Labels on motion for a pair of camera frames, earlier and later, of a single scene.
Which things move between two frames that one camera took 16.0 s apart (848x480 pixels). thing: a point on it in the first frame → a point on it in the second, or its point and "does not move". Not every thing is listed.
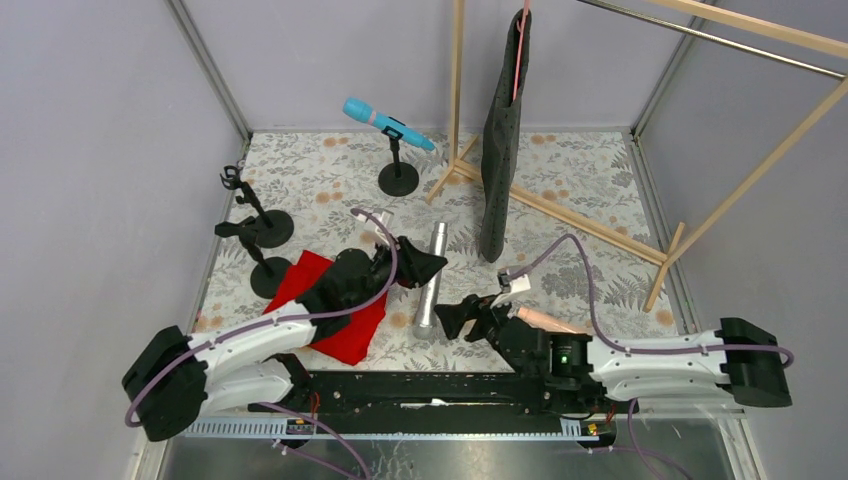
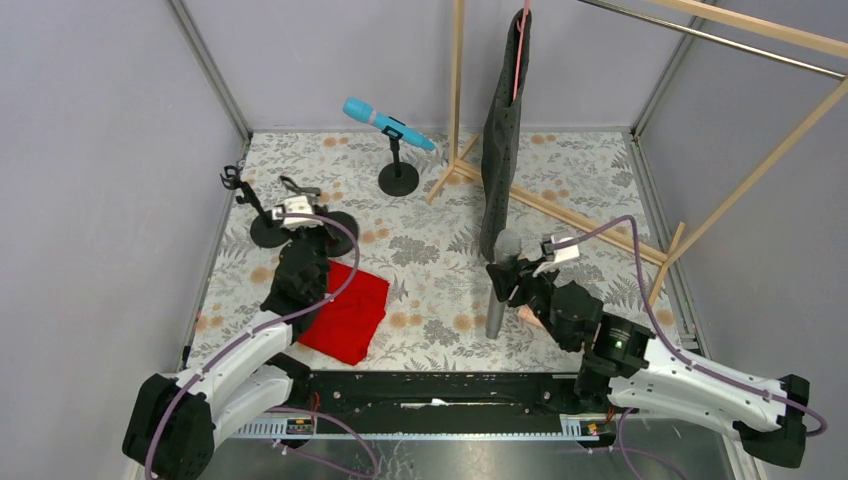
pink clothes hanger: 521,30 does not move
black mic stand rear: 274,228 does not move
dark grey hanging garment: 499,137 does not move
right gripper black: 478,317 → 512,274
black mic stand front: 268,273 → 339,242
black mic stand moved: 399,178 does not move
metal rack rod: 772,52 does not move
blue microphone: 359,110 does not move
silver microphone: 425,326 → 507,249
